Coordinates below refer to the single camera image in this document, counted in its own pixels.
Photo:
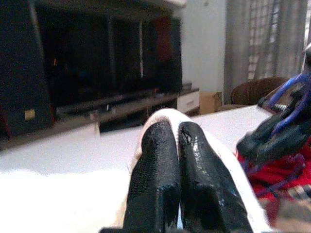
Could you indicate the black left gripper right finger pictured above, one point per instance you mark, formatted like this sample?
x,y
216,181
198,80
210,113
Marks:
x,y
206,182

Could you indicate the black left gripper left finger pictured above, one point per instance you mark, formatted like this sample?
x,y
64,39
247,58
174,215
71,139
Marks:
x,y
155,170

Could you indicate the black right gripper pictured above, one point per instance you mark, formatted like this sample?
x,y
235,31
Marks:
x,y
301,102

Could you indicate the blue plastic clothes hanger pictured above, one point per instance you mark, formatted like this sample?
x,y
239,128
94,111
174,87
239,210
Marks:
x,y
291,116

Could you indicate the white jacket with plaid lining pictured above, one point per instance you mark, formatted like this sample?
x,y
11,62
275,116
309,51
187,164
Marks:
x,y
162,115

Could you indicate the brown wicker armchair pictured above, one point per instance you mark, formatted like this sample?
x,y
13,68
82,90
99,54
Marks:
x,y
252,89

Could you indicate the plain brown cardboard box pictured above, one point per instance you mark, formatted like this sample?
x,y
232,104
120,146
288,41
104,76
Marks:
x,y
210,103

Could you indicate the white and dark TV cabinet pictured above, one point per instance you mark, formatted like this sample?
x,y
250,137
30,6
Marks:
x,y
188,102

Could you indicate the grey curtain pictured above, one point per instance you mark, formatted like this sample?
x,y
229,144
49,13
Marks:
x,y
267,36

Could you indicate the tall black loudspeaker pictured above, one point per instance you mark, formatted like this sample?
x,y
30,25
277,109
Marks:
x,y
22,72
167,60

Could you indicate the large black television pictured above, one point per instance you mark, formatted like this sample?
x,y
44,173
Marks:
x,y
85,53

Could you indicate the white wall shelf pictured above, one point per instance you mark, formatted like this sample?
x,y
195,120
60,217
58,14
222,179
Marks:
x,y
177,2

